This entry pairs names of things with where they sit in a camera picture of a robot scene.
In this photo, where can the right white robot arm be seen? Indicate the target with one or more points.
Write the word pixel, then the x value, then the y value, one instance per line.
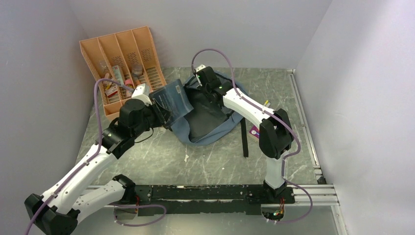
pixel 275 133

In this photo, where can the pink capped glue bottle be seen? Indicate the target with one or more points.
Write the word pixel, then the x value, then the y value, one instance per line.
pixel 129 83

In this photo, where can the peach plastic file organizer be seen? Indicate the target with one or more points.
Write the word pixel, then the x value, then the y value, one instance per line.
pixel 135 46

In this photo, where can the tall white carton box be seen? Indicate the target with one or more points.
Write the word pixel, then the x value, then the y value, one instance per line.
pixel 119 76

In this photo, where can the purple picture book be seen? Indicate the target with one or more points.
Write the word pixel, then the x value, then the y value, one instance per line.
pixel 254 131

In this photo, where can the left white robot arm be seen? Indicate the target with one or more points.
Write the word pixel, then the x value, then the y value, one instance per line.
pixel 61 208

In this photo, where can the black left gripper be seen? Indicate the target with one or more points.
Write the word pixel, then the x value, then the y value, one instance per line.
pixel 161 115

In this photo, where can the dark blue hardcover book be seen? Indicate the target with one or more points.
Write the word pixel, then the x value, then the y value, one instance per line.
pixel 172 102

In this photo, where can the red white small box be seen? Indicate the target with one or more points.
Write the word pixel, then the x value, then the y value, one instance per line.
pixel 111 92

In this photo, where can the black mounting base rail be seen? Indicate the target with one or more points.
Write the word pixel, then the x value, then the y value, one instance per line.
pixel 247 199

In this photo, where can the blue grey student backpack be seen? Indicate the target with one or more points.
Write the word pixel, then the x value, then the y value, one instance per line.
pixel 206 122

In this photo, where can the grey round jar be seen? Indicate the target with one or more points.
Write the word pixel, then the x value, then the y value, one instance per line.
pixel 137 70

